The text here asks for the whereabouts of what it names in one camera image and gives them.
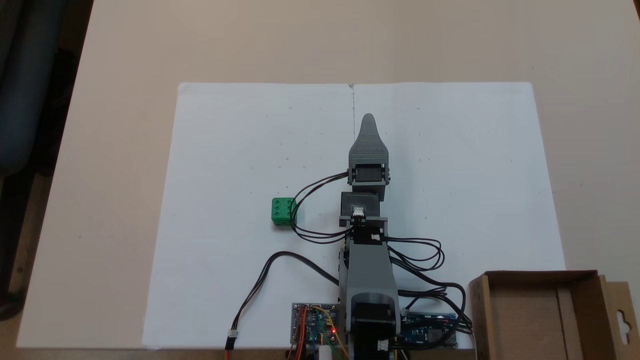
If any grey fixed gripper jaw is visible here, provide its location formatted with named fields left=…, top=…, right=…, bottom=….
left=348, top=113, right=390, bottom=166

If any green die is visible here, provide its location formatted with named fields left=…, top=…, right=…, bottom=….
left=271, top=197, right=298, bottom=227

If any white paper sheet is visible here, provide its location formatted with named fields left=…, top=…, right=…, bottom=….
left=142, top=81, right=567, bottom=350

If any motor driver circuit board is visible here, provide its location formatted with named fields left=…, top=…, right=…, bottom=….
left=291, top=302, right=342, bottom=347

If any brown cardboard box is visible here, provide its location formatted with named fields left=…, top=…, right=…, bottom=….
left=468, top=270, right=640, bottom=360

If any black gripper motor cable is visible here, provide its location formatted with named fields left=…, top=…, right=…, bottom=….
left=289, top=172, right=358, bottom=245

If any black elbow motor cable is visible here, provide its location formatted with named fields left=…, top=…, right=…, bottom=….
left=384, top=237, right=446, bottom=274

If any black cable with white connector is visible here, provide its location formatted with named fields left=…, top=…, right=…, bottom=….
left=225, top=251, right=342, bottom=351

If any yellow jumper wire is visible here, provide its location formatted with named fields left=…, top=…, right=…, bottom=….
left=312, top=306, right=349, bottom=360

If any black shoulder motor cable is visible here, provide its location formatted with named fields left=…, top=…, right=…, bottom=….
left=396, top=281, right=474, bottom=337

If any red orange wire bundle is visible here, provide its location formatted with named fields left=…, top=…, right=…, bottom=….
left=287, top=306, right=307, bottom=360

